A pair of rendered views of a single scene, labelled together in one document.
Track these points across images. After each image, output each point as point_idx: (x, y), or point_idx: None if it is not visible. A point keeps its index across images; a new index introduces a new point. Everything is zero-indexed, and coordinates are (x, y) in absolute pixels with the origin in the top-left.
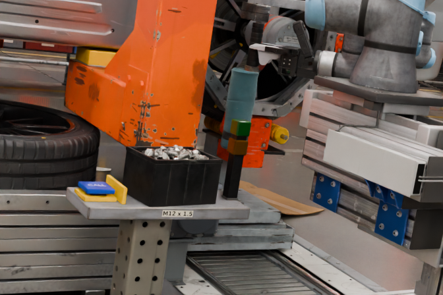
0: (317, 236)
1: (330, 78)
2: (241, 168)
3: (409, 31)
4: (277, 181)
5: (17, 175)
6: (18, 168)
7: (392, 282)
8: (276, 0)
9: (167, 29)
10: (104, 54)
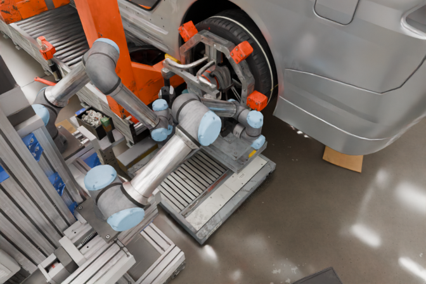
0: (308, 180)
1: (58, 129)
2: (108, 135)
3: None
4: (397, 140)
5: None
6: None
7: (267, 225)
8: (174, 70)
9: None
10: (168, 58)
